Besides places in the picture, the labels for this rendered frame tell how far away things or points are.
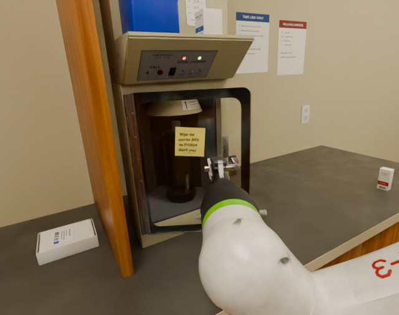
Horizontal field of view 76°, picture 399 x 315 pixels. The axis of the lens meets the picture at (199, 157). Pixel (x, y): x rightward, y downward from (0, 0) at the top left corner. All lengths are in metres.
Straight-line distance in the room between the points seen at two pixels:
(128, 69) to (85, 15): 0.13
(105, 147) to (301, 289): 0.45
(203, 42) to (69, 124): 0.65
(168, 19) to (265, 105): 0.99
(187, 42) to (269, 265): 0.48
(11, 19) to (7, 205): 0.63
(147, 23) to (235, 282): 0.49
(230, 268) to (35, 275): 0.65
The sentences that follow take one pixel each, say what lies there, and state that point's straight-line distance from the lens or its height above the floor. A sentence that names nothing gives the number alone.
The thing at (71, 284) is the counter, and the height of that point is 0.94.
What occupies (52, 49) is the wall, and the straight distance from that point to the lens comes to 1.09.
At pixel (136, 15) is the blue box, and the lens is 0.59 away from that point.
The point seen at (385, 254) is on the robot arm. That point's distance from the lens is 0.37.
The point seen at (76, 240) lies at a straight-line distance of 0.87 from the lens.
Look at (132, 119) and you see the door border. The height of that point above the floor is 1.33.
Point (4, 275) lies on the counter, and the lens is 0.91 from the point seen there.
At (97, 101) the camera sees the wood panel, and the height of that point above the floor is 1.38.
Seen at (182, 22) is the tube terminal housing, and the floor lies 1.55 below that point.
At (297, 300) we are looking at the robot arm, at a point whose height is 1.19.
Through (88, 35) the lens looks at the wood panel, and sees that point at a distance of 0.58.
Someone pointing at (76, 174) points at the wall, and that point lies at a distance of 1.14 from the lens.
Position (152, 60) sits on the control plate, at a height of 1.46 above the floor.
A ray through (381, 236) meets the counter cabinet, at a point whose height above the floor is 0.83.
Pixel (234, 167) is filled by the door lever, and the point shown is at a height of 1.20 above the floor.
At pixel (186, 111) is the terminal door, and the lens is 0.65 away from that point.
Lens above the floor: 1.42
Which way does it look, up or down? 18 degrees down
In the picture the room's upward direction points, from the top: 3 degrees counter-clockwise
